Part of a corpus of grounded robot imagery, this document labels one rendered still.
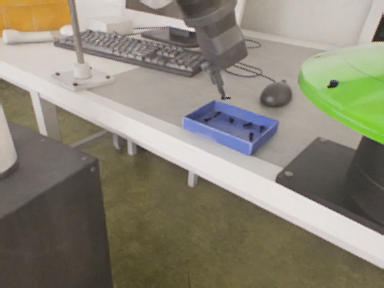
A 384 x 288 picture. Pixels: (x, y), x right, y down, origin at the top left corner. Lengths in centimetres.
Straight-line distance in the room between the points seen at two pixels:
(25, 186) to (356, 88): 45
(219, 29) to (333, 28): 94
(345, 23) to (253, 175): 97
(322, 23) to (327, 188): 99
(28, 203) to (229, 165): 29
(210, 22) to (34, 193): 34
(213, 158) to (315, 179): 14
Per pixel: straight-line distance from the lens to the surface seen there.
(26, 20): 115
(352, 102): 28
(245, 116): 54
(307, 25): 135
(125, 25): 115
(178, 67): 76
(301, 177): 41
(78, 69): 70
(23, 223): 51
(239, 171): 42
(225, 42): 42
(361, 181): 39
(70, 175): 52
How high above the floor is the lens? 116
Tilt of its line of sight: 32 degrees down
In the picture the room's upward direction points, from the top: 4 degrees clockwise
